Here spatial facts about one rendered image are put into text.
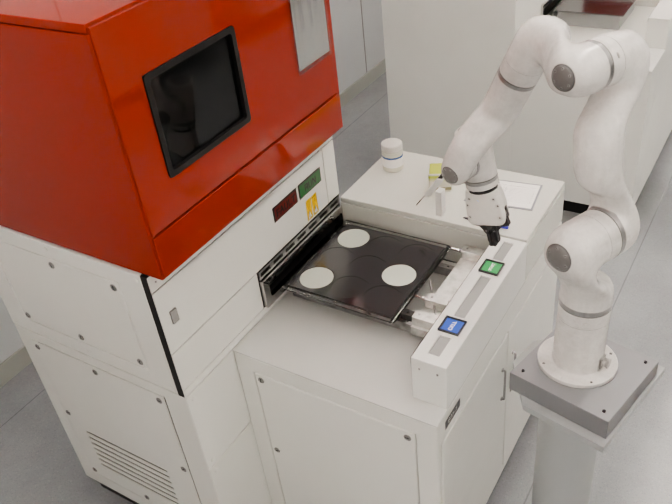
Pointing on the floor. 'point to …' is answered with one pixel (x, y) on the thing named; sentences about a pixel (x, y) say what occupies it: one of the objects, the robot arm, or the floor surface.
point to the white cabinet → (397, 425)
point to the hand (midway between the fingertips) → (493, 237)
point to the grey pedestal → (567, 449)
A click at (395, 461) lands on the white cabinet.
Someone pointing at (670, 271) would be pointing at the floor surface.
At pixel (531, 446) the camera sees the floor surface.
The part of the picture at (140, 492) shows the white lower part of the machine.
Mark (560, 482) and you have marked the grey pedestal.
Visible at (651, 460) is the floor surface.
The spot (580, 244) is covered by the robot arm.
